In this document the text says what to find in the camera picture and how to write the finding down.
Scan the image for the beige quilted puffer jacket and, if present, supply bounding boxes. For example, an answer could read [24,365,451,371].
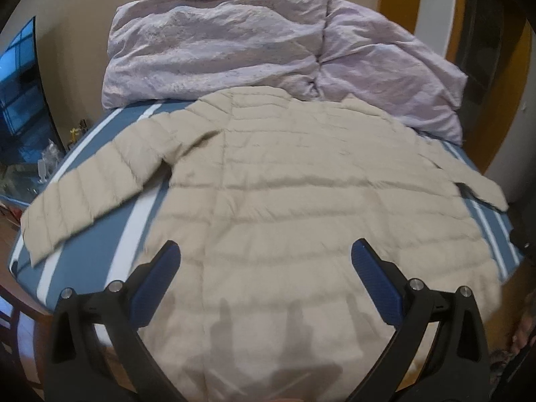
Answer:
[22,87,507,401]

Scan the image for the lilac crumpled duvet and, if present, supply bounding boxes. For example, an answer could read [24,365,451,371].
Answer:
[101,0,467,144]

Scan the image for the cluttered side table items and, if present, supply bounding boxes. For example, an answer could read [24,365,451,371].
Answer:
[37,119,88,184]

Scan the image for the blue white striped bedsheet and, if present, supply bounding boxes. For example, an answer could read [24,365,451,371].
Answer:
[11,92,522,352]

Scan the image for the dark window pane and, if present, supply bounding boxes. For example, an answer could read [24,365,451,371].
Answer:
[0,15,66,202]

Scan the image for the wooden framed wall mirror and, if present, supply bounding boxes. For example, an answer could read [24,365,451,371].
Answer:
[378,0,534,172]

